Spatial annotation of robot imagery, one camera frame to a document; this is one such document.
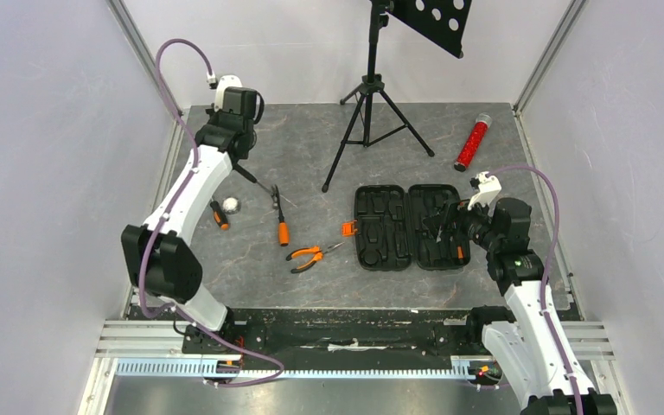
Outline black plastic tool case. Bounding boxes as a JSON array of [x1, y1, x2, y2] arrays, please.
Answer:
[[341, 184, 471, 271]]

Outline claw hammer black handle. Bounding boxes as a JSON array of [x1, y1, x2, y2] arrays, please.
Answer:
[[233, 163, 280, 210]]

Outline large orange-handled screwdriver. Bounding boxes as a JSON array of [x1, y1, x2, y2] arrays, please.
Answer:
[[274, 186, 291, 246]]

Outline orange-handled pliers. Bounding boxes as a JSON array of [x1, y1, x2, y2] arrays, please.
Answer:
[[285, 240, 346, 275]]

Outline small orange-black precision screwdriver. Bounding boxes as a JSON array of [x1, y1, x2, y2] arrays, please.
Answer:
[[456, 246, 464, 264]]

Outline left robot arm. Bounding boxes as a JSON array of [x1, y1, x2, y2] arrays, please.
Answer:
[[120, 86, 265, 353]]

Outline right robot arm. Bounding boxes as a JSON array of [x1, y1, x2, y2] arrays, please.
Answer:
[[424, 197, 618, 414]]

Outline black orange nut driver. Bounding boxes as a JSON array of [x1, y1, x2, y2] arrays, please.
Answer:
[[209, 200, 230, 230]]

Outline red glitter tube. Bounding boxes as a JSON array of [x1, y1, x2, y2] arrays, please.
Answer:
[[454, 112, 492, 172]]

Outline black music stand tripod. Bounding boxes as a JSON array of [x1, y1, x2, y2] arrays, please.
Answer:
[[321, 0, 472, 193]]

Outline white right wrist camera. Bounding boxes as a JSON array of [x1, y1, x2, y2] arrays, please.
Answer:
[[467, 171, 501, 211]]

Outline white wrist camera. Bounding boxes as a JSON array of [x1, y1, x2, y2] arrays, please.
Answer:
[[467, 171, 501, 211], [213, 74, 243, 112]]

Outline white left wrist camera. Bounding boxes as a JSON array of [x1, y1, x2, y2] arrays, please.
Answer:
[[213, 74, 243, 112]]

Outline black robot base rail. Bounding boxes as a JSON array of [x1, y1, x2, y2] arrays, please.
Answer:
[[182, 306, 515, 372]]

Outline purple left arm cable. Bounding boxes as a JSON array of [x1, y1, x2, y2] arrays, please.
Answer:
[[137, 38, 285, 389]]

